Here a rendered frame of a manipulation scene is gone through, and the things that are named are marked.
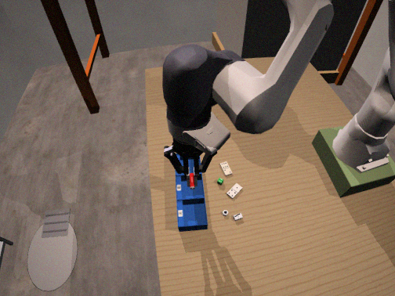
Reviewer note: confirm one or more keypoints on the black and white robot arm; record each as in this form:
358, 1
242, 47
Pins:
193, 76

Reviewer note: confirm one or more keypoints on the white domino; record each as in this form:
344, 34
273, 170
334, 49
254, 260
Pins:
226, 169
234, 191

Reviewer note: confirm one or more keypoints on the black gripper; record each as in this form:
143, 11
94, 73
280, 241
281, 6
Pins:
185, 150

